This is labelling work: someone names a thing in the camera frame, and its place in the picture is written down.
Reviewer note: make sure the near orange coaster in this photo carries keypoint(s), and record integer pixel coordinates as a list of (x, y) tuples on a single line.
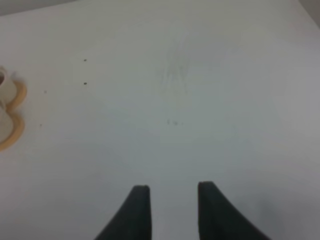
[(18, 129)]

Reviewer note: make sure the white teacup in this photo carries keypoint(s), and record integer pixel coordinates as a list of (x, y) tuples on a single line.
[(8, 89), (6, 122)]

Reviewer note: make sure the orange coaster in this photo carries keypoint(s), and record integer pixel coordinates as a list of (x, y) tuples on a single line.
[(18, 129), (19, 98)]

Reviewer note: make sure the far white teacup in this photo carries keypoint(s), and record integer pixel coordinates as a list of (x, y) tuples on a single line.
[(8, 89)]

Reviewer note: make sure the far orange coaster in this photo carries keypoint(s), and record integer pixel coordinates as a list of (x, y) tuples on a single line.
[(19, 98)]

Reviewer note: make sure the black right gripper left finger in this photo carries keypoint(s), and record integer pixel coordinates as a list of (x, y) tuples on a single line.
[(133, 221)]

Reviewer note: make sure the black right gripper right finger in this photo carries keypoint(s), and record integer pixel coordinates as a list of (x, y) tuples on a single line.
[(218, 219)]

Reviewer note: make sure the near white teacup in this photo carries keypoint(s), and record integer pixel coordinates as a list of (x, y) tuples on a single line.
[(6, 122)]

